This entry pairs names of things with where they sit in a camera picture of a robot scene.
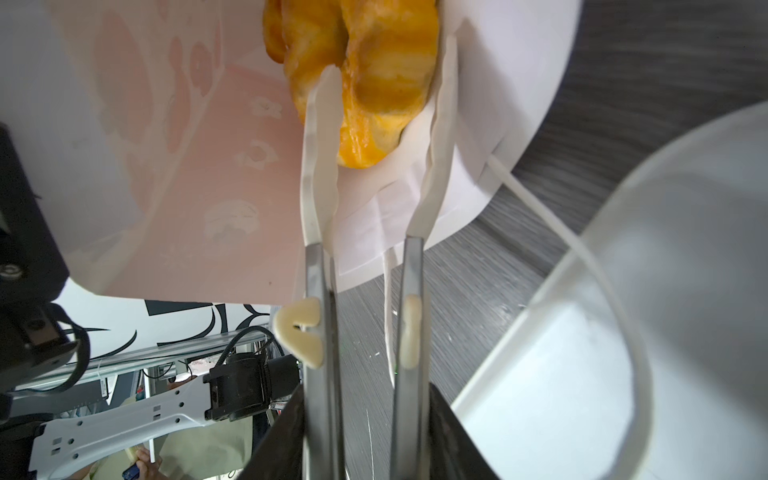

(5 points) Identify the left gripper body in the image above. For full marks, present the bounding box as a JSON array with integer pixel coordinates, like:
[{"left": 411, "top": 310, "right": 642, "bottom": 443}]
[{"left": 1, "top": 125, "right": 90, "bottom": 420}]

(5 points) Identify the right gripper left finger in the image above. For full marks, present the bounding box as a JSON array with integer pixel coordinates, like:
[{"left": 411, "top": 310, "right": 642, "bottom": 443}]
[{"left": 274, "top": 66, "right": 346, "bottom": 479}]

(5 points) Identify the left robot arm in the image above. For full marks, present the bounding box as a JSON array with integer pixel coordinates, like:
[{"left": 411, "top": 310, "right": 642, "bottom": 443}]
[{"left": 1, "top": 130, "right": 300, "bottom": 479}]

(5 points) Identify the red white paper bag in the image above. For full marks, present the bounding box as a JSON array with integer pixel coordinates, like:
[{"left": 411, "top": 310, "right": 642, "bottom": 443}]
[{"left": 1, "top": 1, "right": 583, "bottom": 304}]

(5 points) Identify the white plastic tray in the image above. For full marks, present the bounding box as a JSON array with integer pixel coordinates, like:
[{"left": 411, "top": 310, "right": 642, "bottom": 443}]
[{"left": 453, "top": 103, "right": 767, "bottom": 479}]

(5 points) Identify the yellow twisted ring bread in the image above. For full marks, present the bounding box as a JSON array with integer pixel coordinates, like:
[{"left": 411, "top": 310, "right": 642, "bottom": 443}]
[{"left": 262, "top": 0, "right": 440, "bottom": 169}]

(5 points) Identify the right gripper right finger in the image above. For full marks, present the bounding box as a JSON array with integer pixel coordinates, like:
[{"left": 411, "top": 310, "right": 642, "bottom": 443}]
[{"left": 390, "top": 35, "right": 459, "bottom": 479}]

